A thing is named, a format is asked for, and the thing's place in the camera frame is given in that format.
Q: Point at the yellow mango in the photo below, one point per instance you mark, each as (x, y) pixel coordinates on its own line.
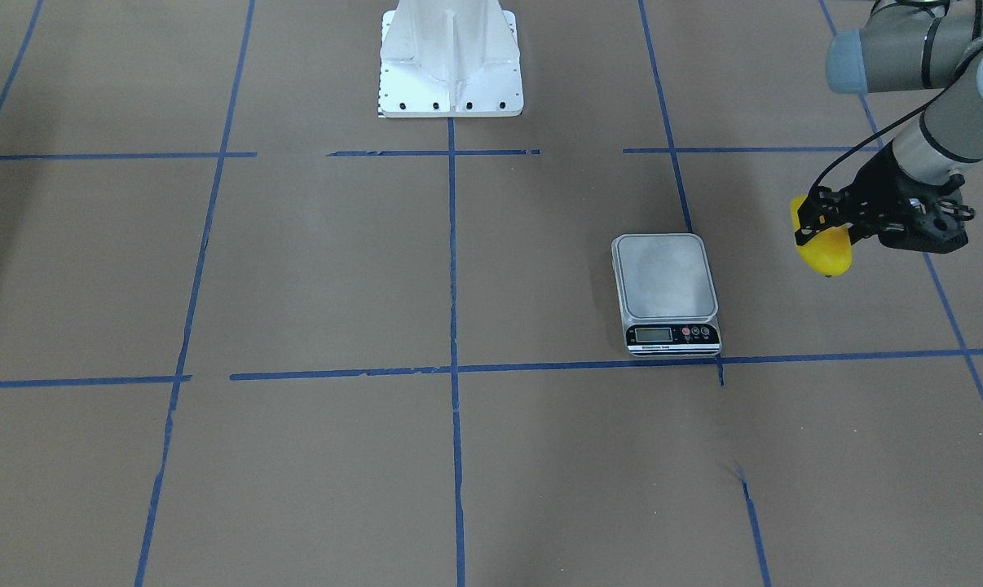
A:
(824, 249)

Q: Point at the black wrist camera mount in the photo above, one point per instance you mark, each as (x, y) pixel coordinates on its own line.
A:
(929, 224)

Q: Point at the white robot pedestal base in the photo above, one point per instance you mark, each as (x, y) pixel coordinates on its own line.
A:
(449, 59)

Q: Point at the silver digital kitchen scale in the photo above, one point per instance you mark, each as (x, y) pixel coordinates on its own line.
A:
(667, 299)

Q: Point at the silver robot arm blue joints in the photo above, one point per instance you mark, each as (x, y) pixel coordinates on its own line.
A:
(921, 45)

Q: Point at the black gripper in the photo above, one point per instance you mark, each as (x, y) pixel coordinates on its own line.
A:
(881, 181)

